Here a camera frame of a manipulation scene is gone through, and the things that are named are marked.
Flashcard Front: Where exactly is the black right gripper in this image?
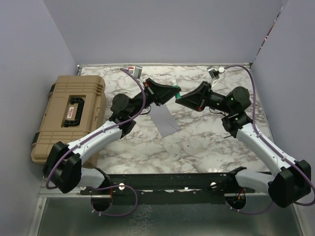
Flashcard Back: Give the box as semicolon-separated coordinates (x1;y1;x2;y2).
176;81;233;114

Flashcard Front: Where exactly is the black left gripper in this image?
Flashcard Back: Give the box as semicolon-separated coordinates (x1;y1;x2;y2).
128;78;182;118

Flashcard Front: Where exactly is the green white glue stick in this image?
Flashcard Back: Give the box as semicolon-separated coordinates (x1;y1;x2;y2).
172;85;181;99

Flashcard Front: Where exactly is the grey paper envelope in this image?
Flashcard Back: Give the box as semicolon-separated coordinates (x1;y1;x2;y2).
149;103;180;138

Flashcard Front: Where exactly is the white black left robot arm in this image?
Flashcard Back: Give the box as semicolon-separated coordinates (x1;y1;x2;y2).
43;79;181;194

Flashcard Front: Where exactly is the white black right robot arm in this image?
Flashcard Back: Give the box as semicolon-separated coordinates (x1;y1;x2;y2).
176;81;311;207

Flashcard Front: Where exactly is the tan plastic tool case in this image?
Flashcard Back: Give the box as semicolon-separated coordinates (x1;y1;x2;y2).
31;75;107;164

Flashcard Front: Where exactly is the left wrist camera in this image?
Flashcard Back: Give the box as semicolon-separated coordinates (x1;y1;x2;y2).
128;65;143;79

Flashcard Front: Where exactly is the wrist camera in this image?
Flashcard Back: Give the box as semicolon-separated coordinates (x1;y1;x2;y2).
207;66;225;87
128;65;143;79

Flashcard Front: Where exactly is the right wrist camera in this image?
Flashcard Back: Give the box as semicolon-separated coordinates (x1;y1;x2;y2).
207;66;225;87

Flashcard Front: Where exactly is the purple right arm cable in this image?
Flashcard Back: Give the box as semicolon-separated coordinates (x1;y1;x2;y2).
223;65;315;207

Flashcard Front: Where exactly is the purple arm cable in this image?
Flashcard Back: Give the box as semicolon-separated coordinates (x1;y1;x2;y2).
45;67;146;190
223;65;315;207

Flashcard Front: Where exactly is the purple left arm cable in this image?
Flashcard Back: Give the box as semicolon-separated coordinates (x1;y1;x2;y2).
45;67;146;190

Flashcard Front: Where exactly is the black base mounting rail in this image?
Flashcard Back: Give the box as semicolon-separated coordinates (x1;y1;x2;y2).
80;173;254;206

